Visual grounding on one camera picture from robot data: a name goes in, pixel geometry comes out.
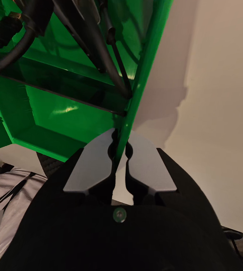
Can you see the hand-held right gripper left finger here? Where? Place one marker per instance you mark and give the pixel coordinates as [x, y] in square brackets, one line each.
[91, 165]

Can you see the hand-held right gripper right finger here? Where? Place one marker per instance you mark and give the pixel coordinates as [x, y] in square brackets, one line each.
[149, 167]

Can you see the green plastic bin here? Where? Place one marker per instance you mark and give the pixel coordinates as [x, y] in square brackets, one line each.
[70, 127]

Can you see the black round base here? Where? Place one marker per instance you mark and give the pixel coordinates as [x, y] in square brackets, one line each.
[232, 236]

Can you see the dark grey usb hub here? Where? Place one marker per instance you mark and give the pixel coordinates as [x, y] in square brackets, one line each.
[85, 31]

